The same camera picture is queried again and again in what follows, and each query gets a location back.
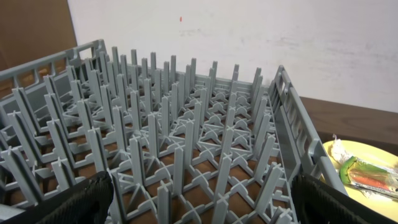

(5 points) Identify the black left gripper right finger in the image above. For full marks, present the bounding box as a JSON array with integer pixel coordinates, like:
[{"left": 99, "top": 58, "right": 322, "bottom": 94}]
[{"left": 291, "top": 174, "right": 395, "bottom": 224}]

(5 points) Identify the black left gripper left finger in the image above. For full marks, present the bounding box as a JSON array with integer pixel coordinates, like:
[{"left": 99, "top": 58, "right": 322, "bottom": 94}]
[{"left": 3, "top": 171, "right": 114, "bottom": 224}]

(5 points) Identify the white paper napkin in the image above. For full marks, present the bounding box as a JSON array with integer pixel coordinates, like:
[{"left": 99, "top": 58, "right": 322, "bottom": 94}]
[{"left": 331, "top": 134, "right": 353, "bottom": 165}]

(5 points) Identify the green snack wrapper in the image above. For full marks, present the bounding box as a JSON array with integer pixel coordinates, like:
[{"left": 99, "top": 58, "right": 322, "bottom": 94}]
[{"left": 339, "top": 156, "right": 397, "bottom": 199}]

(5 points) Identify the yellow round plate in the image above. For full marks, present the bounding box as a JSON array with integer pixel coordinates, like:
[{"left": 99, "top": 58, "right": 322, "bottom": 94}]
[{"left": 323, "top": 139, "right": 397, "bottom": 222}]

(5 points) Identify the grey plastic dish rack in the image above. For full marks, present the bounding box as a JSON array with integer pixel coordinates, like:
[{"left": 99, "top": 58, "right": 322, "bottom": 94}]
[{"left": 1, "top": 40, "right": 345, "bottom": 223}]

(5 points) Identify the cardboard panel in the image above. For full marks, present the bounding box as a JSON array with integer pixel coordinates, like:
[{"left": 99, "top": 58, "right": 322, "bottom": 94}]
[{"left": 0, "top": 0, "right": 78, "bottom": 72}]

